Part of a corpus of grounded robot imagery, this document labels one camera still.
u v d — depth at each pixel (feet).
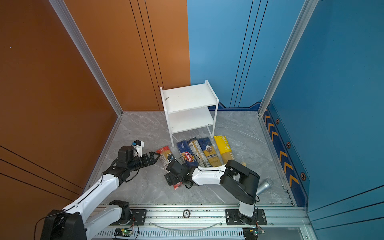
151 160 2.48
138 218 2.41
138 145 2.52
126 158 2.13
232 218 2.38
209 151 3.11
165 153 3.07
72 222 1.30
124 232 2.32
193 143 3.24
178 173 2.15
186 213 2.47
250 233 2.31
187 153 3.01
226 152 3.10
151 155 2.48
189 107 2.54
